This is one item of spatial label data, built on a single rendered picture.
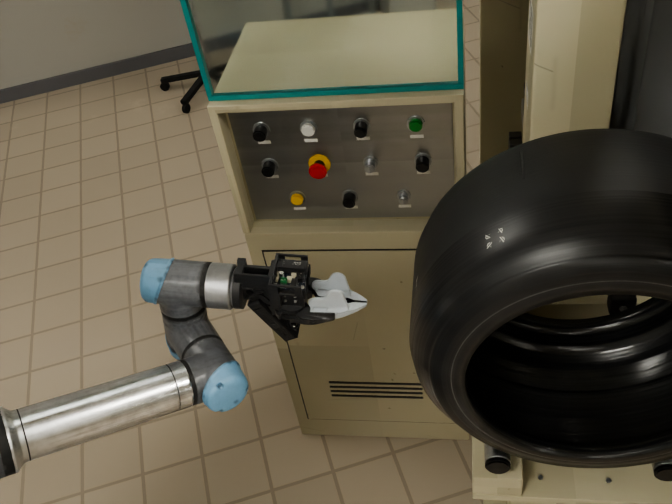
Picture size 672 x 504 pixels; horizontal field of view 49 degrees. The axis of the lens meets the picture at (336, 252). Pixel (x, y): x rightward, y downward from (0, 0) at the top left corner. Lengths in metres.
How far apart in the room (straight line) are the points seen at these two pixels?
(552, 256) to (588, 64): 0.38
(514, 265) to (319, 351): 1.23
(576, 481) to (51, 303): 2.39
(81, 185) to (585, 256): 3.21
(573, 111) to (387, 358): 1.08
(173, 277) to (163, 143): 2.85
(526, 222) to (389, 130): 0.72
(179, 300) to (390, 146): 0.69
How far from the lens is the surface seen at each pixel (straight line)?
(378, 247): 1.82
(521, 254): 0.99
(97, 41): 4.76
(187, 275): 1.20
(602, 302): 1.56
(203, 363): 1.18
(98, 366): 2.97
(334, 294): 1.15
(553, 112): 1.28
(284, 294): 1.15
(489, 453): 1.37
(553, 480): 1.48
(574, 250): 0.98
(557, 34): 1.21
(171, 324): 1.26
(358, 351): 2.12
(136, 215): 3.58
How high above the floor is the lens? 2.08
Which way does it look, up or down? 42 degrees down
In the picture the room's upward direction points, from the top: 10 degrees counter-clockwise
